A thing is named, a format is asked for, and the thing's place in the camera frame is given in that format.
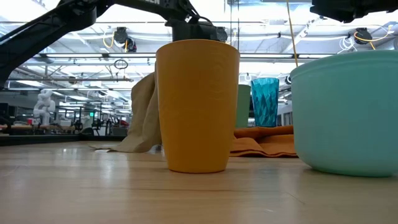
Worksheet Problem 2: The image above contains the orange plastic cup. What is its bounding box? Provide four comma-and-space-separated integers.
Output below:
155, 39, 241, 174

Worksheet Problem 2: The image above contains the green plastic cup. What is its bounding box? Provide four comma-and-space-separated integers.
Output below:
235, 84, 252, 128

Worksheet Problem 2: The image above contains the teal faceted tumbler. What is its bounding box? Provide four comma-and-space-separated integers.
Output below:
250, 77, 280, 128

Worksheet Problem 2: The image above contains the orange cloth napkin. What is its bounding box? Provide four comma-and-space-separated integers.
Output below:
229, 125, 298, 158

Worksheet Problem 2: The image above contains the light blue mug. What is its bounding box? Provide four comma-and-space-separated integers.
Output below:
289, 50, 398, 178

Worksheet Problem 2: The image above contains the tan cloth napkin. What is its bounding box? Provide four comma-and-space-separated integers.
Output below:
90, 72, 162, 154

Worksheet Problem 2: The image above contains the white robot figure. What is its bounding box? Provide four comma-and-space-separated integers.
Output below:
33, 89, 56, 127

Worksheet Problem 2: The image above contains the black ceiling cable reel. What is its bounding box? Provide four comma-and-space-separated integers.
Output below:
112, 26, 137, 53
354, 27, 374, 46

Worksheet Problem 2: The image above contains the yellow cable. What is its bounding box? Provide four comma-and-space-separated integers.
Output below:
285, 0, 299, 68

